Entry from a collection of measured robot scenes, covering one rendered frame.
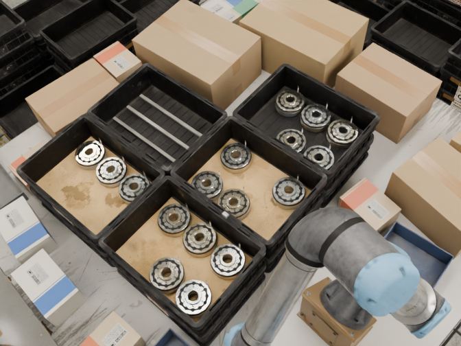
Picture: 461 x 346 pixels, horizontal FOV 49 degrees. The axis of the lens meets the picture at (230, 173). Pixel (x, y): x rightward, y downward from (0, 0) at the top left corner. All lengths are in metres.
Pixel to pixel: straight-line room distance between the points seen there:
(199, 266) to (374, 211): 0.59
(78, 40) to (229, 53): 1.06
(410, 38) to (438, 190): 1.30
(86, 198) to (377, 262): 1.08
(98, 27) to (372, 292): 2.21
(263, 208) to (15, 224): 0.82
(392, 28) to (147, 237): 1.81
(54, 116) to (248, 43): 0.76
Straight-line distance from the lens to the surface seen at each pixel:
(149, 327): 1.64
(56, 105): 1.97
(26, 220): 1.81
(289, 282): 1.06
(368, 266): 0.91
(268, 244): 1.44
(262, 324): 1.14
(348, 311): 1.41
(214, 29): 2.03
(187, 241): 1.54
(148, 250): 1.58
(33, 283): 1.70
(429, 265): 1.74
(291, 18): 2.06
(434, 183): 1.70
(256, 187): 1.65
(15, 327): 2.58
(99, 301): 1.70
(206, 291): 1.47
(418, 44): 2.82
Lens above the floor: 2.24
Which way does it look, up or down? 57 degrees down
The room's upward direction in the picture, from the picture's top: 6 degrees counter-clockwise
